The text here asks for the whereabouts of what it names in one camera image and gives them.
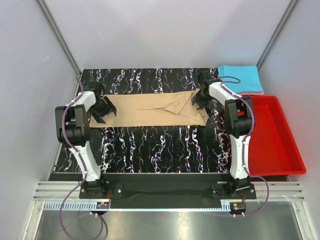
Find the left aluminium corner post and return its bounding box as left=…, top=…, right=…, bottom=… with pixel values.
left=35, top=0, right=82, bottom=77

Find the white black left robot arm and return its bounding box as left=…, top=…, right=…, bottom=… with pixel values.
left=55, top=82, right=117, bottom=199

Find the red plastic bin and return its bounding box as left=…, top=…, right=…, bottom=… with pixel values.
left=248, top=96, right=307, bottom=176

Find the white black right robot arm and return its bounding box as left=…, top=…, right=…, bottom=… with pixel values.
left=191, top=71, right=255, bottom=199

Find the folded light blue t shirt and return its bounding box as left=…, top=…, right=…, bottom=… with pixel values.
left=217, top=65, right=264, bottom=95

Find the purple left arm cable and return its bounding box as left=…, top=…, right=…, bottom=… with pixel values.
left=59, top=76, right=108, bottom=239

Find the white slotted cable duct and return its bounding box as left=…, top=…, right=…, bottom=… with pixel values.
left=44, top=201, right=110, bottom=211

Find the right aluminium corner post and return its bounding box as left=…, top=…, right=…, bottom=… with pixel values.
left=256, top=0, right=300, bottom=70

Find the aluminium corner post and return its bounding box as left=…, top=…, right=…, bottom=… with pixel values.
left=35, top=0, right=82, bottom=77
left=256, top=0, right=300, bottom=70

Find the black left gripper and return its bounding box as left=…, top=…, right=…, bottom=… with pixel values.
left=89, top=96, right=116, bottom=124

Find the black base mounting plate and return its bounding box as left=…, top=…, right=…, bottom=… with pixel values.
left=79, top=173, right=256, bottom=210

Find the beige t shirt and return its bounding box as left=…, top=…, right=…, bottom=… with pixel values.
left=89, top=89, right=209, bottom=128

